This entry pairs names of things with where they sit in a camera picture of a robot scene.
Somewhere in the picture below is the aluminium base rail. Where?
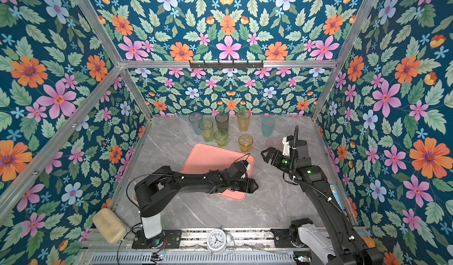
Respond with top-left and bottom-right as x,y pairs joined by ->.
75,227 -> 321,265

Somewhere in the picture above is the tall grey smoky glass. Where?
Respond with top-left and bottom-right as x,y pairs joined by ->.
215,114 -> 230,132

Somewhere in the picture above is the tall yellow glass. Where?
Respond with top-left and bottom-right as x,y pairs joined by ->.
237,110 -> 251,133

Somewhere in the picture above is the white alarm clock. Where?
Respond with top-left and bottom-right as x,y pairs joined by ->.
206,228 -> 228,254

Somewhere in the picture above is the pink plastic tray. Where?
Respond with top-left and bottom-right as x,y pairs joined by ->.
180,143 -> 256,201

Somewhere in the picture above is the tall green glass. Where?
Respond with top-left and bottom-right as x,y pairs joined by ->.
198,119 -> 214,142

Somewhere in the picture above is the clear blue tall glass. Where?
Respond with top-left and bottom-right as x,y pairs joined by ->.
188,112 -> 203,135

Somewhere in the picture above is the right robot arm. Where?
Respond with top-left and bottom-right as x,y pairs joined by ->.
261,136 -> 384,265

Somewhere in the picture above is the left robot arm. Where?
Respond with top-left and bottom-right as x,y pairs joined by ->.
134,160 -> 258,240

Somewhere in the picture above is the beige sponge block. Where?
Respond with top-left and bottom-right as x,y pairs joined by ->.
93,208 -> 127,244

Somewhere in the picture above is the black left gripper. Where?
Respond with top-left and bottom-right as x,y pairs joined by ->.
229,177 -> 263,193

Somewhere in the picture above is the black hook rail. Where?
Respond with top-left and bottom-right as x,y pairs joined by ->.
189,61 -> 264,69

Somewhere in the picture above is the short yellow glass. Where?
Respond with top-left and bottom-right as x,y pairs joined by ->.
238,134 -> 254,154

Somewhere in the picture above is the short pink glass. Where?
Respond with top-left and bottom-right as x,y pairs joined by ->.
266,137 -> 282,150

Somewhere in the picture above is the short green glass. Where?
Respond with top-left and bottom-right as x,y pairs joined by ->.
214,129 -> 229,148

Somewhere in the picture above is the teal frosted glass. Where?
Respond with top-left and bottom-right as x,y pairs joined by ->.
261,116 -> 276,138

